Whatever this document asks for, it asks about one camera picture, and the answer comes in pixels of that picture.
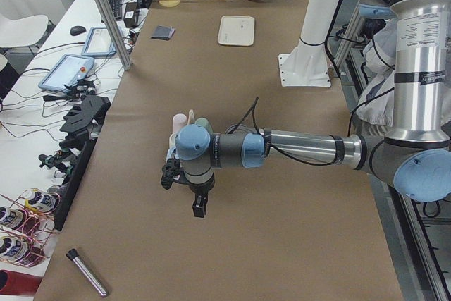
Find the white chair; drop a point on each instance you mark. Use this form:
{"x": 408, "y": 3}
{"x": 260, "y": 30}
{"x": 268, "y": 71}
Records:
{"x": 22, "y": 32}

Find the far teach pendant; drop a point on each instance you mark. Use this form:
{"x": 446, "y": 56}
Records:
{"x": 98, "y": 43}

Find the teach pendant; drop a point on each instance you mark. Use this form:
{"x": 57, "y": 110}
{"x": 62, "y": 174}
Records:
{"x": 98, "y": 43}
{"x": 68, "y": 70}

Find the pink cup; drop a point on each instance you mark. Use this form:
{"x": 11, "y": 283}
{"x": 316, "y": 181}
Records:
{"x": 179, "y": 121}

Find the aluminium frame post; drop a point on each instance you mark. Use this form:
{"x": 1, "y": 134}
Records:
{"x": 115, "y": 35}

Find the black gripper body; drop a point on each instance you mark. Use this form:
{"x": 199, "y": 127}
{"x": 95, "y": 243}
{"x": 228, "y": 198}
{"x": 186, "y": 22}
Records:
{"x": 201, "y": 189}

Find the white cup rack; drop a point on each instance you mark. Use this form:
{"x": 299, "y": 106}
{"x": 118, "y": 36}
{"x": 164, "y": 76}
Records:
{"x": 190, "y": 120}

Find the cream tray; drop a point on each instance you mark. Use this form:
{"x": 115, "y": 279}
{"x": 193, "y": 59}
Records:
{"x": 236, "y": 31}

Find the black computer mouse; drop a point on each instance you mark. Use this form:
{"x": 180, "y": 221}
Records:
{"x": 77, "y": 30}

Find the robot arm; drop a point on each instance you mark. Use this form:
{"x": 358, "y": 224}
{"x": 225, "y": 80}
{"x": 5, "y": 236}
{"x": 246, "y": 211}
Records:
{"x": 413, "y": 156}

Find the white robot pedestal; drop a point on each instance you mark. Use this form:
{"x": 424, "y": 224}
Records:
{"x": 307, "y": 65}

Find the grey folded cloth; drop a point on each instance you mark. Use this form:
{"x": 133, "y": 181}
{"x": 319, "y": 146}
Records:
{"x": 163, "y": 32}

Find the green cup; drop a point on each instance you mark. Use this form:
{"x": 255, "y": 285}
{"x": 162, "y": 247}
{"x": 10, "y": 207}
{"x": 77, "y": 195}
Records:
{"x": 203, "y": 124}

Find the near teach pendant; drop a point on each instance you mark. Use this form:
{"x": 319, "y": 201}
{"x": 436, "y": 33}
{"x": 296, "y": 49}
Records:
{"x": 68, "y": 70}

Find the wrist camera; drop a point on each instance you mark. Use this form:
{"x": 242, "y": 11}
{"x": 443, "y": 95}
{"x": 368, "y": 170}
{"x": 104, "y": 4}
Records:
{"x": 172, "y": 172}

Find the metal cylinder black cap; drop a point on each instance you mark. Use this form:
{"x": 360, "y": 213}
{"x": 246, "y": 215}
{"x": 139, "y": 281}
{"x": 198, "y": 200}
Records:
{"x": 91, "y": 277}

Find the black tool holder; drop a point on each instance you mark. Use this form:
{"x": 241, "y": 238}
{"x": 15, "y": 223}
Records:
{"x": 92, "y": 108}

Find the black keyboard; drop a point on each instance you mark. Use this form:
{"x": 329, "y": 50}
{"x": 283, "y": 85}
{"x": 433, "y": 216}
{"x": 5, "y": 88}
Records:
{"x": 116, "y": 8}

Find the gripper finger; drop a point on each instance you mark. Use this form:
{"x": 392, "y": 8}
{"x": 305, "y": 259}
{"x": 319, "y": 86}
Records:
{"x": 198, "y": 205}

